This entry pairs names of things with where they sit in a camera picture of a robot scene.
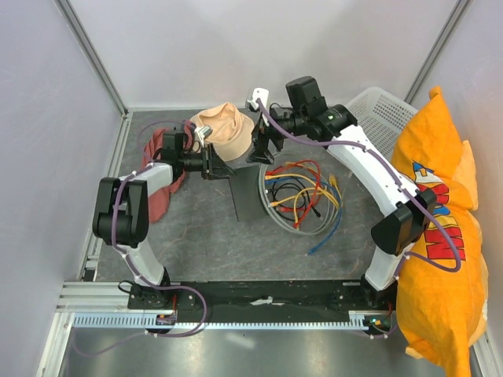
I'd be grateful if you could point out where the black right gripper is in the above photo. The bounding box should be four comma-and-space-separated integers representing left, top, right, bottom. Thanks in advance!
247, 102, 307, 166

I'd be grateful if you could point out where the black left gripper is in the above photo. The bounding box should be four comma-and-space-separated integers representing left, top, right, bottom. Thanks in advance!
178, 144, 237, 181

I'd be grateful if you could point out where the black network switch box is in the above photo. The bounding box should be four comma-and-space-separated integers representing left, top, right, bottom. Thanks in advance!
229, 165, 267, 222

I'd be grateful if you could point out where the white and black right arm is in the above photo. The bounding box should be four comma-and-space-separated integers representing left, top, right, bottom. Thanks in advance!
247, 76, 436, 309

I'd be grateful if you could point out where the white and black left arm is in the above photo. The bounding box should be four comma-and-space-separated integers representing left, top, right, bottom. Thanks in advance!
92, 126, 234, 309

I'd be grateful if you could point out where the peach bucket hat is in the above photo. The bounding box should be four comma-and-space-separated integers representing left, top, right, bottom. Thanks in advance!
190, 102, 255, 162

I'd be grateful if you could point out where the red crumpled shirt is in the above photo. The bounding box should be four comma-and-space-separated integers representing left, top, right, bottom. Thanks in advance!
137, 119, 195, 224

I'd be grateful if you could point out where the white plastic basket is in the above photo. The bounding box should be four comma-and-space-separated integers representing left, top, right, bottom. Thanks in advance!
346, 86, 417, 161

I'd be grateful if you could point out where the orange cartoon pillow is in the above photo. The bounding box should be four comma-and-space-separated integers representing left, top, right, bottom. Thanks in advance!
391, 86, 488, 376

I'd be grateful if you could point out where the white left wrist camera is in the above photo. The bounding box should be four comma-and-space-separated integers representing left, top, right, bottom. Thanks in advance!
194, 126, 213, 145

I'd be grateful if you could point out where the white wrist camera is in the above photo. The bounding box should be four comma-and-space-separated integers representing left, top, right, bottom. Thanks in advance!
245, 87, 270, 112
194, 126, 213, 145

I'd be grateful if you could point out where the long red ethernet cable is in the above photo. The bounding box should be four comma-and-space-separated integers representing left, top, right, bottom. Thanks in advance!
266, 159, 323, 231

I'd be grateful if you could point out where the yellow ethernet cable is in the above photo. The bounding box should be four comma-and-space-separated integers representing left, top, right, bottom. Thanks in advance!
265, 172, 340, 221
328, 174, 341, 205
270, 187, 319, 209

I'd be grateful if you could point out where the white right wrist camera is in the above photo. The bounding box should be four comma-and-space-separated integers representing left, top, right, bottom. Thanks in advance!
245, 87, 270, 112

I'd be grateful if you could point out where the grey coiled ethernet cable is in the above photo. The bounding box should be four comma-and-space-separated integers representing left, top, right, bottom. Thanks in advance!
257, 155, 343, 237

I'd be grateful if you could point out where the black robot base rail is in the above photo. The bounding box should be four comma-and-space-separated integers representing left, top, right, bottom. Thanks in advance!
118, 280, 397, 324

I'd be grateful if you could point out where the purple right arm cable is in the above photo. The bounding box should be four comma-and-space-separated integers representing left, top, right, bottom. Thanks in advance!
257, 97, 461, 341

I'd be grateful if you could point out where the grey slotted cable duct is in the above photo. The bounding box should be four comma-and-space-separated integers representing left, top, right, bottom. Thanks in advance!
73, 312, 386, 332

